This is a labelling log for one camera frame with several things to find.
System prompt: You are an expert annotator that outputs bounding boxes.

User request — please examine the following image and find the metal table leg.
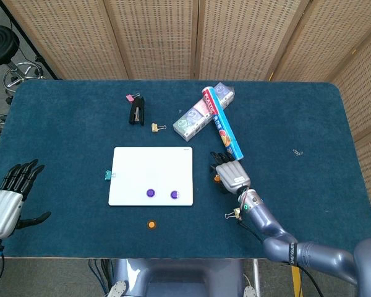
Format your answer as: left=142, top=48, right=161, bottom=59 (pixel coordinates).
left=252, top=259, right=262, bottom=297

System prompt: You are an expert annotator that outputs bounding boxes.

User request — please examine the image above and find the wooden folding screen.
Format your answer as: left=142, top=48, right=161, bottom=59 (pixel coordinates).
left=1, top=0, right=371, bottom=242

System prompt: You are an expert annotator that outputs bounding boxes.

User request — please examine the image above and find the dark blue table carpet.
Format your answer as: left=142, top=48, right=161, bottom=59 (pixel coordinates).
left=0, top=79, right=371, bottom=260

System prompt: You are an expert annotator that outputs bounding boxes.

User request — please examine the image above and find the black stapler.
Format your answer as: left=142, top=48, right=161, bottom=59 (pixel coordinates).
left=129, top=96, right=146, bottom=126

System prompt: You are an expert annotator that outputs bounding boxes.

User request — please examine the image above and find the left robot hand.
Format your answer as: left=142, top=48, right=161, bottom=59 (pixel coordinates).
left=0, top=159, right=52, bottom=239

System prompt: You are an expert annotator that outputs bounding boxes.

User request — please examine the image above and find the black cable bundle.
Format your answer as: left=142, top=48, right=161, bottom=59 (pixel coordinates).
left=88, top=259, right=113, bottom=297

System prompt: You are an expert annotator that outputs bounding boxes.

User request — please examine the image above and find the tissue multipack in clear wrap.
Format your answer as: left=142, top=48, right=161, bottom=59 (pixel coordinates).
left=173, top=82, right=236, bottom=138

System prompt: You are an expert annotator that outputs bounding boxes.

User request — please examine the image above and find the grey-blue robot torso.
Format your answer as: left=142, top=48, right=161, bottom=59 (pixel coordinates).
left=106, top=259, right=257, bottom=297

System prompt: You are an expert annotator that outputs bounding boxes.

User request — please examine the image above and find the white rectangular board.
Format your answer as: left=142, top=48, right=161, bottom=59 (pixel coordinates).
left=108, top=146, right=194, bottom=207

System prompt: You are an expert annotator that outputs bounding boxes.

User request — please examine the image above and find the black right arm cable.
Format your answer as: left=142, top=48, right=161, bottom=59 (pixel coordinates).
left=238, top=216, right=323, bottom=297

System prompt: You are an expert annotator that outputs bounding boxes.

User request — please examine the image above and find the red blue foil box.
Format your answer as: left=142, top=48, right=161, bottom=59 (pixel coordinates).
left=201, top=87, right=244, bottom=163

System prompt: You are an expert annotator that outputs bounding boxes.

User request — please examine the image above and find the black round stool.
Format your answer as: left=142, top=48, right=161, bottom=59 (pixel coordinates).
left=0, top=24, right=46, bottom=105

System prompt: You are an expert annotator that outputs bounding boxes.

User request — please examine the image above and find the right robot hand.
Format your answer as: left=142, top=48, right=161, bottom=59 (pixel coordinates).
left=209, top=151, right=251, bottom=195

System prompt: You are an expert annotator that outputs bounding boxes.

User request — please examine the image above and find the black metal pole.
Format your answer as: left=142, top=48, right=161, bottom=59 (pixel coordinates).
left=0, top=0, right=61, bottom=80

